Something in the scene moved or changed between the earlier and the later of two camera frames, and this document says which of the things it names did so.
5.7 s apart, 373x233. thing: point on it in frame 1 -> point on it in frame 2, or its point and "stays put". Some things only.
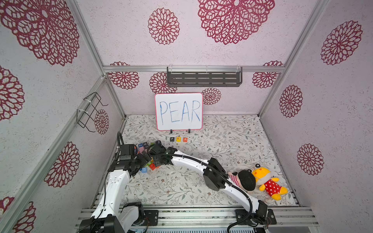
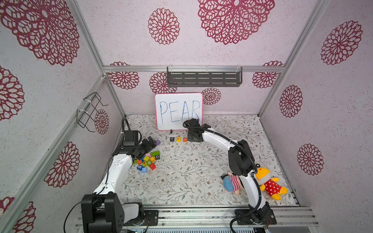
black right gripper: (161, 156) -> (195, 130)
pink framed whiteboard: (177, 111) stays put
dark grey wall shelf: (200, 76) stays put
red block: (152, 166) stays put
